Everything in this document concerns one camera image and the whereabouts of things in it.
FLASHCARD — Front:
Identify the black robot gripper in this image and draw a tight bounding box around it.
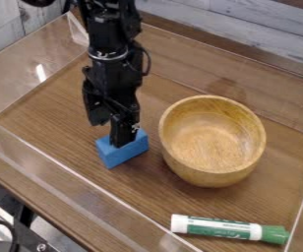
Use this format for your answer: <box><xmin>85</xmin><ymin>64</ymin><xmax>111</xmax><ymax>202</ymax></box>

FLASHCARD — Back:
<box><xmin>82</xmin><ymin>42</ymin><xmax>152</xmax><ymax>148</ymax></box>

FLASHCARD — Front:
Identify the blue foam block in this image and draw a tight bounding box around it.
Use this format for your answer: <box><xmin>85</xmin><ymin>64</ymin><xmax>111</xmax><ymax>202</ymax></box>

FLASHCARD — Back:
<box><xmin>96</xmin><ymin>129</ymin><xmax>149</xmax><ymax>169</ymax></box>

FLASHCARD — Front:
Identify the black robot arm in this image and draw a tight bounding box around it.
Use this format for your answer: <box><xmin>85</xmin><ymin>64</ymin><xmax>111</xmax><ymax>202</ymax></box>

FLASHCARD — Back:
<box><xmin>76</xmin><ymin>0</ymin><xmax>152</xmax><ymax>148</ymax></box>

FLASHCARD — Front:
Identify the brown wooden bowl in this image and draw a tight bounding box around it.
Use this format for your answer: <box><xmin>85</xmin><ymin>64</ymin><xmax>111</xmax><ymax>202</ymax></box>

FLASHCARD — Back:
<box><xmin>159</xmin><ymin>94</ymin><xmax>267</xmax><ymax>188</ymax></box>

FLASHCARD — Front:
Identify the green white marker pen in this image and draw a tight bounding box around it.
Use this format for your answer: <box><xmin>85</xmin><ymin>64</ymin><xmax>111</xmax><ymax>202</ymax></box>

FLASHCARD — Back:
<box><xmin>171</xmin><ymin>214</ymin><xmax>290</xmax><ymax>245</ymax></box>

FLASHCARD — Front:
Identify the clear acrylic tray wall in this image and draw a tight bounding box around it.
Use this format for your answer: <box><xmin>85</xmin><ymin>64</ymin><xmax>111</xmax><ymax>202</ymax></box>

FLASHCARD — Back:
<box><xmin>0</xmin><ymin>16</ymin><xmax>303</xmax><ymax>252</ymax></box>

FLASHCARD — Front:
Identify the black cable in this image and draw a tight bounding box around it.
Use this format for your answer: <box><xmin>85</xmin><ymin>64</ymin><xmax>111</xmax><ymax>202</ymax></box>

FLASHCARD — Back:
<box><xmin>0</xmin><ymin>218</ymin><xmax>21</xmax><ymax>252</ymax></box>

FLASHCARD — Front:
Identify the black metal stand bracket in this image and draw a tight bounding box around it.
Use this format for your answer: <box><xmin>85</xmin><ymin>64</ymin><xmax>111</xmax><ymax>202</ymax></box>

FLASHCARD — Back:
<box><xmin>14</xmin><ymin>205</ymin><xmax>60</xmax><ymax>252</ymax></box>

